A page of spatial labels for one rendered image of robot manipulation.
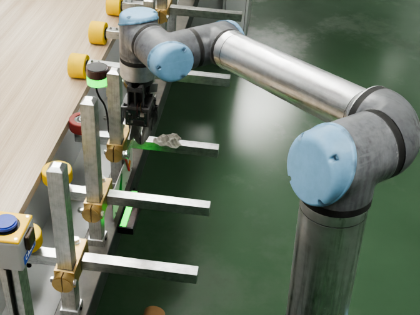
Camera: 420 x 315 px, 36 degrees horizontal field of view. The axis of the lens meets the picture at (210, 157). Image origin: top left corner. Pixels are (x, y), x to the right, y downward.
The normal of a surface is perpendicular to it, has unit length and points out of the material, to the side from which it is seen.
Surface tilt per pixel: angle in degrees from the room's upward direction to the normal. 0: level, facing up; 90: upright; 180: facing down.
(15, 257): 90
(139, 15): 6
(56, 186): 90
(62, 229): 90
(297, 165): 82
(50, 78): 0
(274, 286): 0
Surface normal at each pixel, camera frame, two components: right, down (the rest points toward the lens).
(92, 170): -0.11, 0.58
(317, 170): -0.83, 0.17
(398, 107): 0.21, -0.82
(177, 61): 0.46, 0.55
